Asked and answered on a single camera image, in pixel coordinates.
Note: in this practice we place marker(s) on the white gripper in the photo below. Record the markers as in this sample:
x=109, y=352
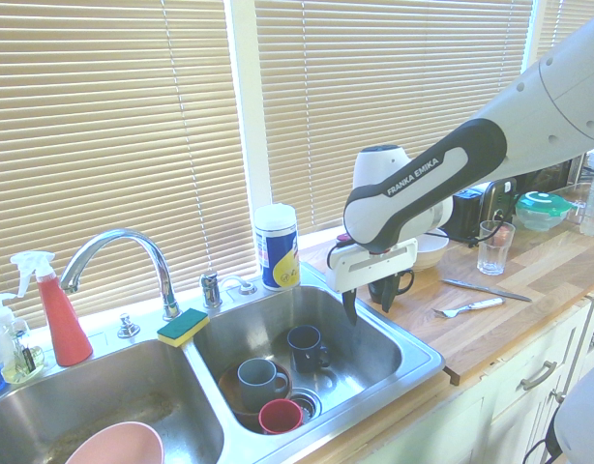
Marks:
x=369, y=266

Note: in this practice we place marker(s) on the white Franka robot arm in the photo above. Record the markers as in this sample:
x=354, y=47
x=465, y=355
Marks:
x=471, y=145

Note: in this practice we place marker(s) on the stainless steel double sink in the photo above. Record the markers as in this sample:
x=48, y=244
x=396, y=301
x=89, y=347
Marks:
x=369, y=338

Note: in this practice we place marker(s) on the white sink sprayer head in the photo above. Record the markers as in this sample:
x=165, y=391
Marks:
x=246, y=288

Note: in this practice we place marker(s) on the chrome sink knob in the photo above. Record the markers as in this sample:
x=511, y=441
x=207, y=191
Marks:
x=127, y=327

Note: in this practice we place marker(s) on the black mug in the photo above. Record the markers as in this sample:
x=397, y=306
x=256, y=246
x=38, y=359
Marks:
x=406, y=286

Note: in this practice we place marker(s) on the white stacked bowls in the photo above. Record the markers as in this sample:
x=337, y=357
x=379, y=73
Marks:
x=430, y=253

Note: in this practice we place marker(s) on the navy blue mug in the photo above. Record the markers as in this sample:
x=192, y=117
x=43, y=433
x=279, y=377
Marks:
x=304, y=350

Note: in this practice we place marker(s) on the white blue wipes canister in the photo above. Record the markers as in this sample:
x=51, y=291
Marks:
x=277, y=251

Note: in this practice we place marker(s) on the steel table knife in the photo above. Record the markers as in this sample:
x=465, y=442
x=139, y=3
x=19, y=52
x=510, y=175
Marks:
x=485, y=289

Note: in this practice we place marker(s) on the metal drain strainer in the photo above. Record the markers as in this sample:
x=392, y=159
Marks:
x=309, y=403

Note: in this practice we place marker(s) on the black silver toaster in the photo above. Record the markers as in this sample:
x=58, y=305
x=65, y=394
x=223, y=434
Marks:
x=466, y=212

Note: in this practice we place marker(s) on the clear glass tumbler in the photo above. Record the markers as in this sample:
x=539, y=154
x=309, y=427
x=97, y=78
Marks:
x=493, y=251

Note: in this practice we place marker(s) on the grey mug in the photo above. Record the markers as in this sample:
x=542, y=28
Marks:
x=258, y=384

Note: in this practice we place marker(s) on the red plastic cup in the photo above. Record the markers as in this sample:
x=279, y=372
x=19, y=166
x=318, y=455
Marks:
x=280, y=418

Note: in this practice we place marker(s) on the brown wooden bowl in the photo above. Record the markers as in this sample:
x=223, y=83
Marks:
x=229, y=391

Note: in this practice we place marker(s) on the yellow green sponge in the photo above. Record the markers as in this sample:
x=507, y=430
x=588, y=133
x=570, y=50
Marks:
x=181, y=326

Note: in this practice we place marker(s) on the green-lidded food container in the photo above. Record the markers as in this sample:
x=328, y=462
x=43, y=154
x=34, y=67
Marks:
x=541, y=208

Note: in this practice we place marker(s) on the dark microwave oven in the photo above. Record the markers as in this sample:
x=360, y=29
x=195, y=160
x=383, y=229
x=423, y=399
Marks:
x=548, y=176

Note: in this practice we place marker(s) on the chrome curved faucet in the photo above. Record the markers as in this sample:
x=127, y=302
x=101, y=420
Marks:
x=152, y=246

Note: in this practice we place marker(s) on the medium beige window blind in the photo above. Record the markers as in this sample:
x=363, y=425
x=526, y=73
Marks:
x=374, y=72

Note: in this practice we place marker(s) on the grey rounded housing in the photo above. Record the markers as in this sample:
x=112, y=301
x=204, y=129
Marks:
x=585, y=420

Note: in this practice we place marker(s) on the pink plastic bowl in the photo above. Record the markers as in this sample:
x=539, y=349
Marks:
x=118, y=444

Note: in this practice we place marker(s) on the red spray bottle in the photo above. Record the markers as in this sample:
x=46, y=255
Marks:
x=65, y=328

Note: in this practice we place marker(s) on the wide beige window blind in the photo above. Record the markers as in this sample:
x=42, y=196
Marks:
x=108, y=121

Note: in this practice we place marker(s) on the narrow beige window blind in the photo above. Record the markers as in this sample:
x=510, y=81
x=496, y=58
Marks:
x=563, y=24

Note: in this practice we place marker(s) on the yellow liquid soap bottle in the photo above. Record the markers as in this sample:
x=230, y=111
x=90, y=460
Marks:
x=23, y=365

